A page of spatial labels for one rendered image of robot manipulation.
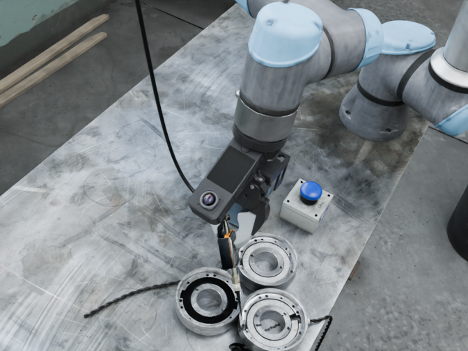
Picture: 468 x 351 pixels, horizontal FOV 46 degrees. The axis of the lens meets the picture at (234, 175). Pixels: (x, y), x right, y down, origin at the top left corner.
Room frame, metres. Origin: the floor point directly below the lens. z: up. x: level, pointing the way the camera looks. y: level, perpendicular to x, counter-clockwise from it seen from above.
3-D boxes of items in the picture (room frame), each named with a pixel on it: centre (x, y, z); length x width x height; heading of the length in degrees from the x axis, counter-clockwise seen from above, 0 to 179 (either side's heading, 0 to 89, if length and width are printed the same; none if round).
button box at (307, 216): (0.66, -0.14, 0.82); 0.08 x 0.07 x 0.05; 156
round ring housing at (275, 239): (0.52, -0.07, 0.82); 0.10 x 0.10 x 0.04
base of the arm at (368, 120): (0.96, -0.29, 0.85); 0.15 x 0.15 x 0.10
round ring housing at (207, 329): (0.43, 0.01, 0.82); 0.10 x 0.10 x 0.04
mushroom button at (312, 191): (0.65, -0.14, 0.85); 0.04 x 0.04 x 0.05
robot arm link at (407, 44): (0.95, -0.29, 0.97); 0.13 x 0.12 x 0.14; 44
